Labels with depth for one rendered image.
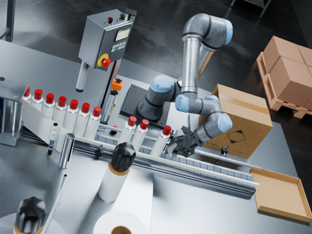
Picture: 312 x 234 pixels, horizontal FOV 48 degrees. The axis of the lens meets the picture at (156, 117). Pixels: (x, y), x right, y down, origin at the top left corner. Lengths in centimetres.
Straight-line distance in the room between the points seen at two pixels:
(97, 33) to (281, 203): 130
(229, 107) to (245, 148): 28
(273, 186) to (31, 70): 149
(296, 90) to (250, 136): 239
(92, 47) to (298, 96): 328
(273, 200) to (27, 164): 125
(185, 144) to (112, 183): 41
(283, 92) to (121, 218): 324
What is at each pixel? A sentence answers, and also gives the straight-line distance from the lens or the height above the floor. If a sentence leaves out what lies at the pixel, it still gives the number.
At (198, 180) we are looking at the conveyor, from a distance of 181.
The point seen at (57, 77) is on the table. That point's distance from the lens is 211.
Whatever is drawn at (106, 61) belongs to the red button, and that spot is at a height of 134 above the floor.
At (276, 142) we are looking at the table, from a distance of 240.
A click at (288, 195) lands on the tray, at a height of 83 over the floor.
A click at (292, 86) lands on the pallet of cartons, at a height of 35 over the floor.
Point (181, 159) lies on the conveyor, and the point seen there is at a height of 88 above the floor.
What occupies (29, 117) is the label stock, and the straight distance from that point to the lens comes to 161.
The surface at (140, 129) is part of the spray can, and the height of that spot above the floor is 105.
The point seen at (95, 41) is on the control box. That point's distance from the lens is 140.
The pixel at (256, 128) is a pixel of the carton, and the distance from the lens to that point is 194.
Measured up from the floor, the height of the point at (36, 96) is 107.
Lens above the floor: 213
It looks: 39 degrees down
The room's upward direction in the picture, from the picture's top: 25 degrees clockwise
